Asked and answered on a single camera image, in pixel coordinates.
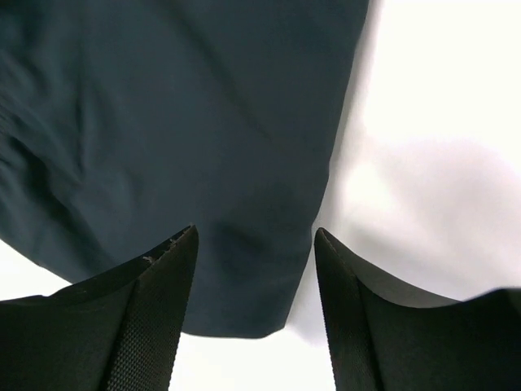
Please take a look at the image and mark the dark navy shorts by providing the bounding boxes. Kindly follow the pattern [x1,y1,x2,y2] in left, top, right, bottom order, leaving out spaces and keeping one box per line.
[1,1,369,338]

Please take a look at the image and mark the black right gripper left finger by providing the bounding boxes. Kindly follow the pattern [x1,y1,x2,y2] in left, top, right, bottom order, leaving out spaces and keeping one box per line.
[1,226,199,391]

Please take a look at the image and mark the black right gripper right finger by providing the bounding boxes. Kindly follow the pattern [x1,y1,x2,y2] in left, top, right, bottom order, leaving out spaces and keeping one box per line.
[314,229,520,390]

